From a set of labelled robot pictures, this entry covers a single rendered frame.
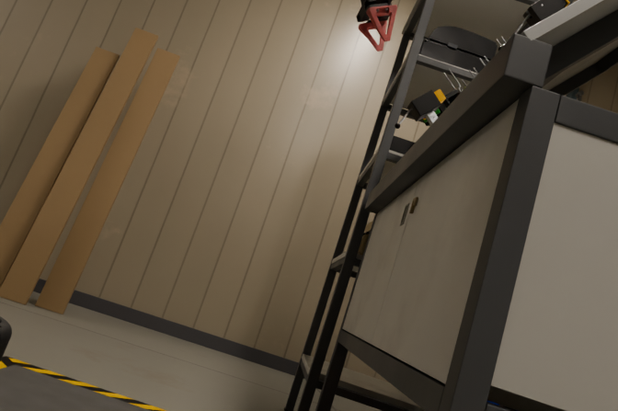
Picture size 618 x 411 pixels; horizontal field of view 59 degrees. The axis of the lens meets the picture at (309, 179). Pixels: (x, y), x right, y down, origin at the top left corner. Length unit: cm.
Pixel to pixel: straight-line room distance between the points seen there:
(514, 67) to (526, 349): 36
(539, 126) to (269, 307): 298
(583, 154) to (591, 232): 10
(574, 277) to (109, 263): 316
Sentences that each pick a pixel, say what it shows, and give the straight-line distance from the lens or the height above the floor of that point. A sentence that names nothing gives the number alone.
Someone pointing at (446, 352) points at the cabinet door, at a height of 44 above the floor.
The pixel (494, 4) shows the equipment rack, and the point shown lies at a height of 183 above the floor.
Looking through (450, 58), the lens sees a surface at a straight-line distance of 226.
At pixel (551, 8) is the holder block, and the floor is 111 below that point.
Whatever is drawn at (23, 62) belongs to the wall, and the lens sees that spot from 403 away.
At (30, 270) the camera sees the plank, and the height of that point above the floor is 16.
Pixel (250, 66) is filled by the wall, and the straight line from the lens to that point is 385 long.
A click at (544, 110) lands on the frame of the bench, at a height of 77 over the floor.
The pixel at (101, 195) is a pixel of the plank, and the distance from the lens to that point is 323.
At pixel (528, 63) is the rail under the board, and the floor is 83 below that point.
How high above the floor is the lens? 44
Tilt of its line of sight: 12 degrees up
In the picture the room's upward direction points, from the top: 19 degrees clockwise
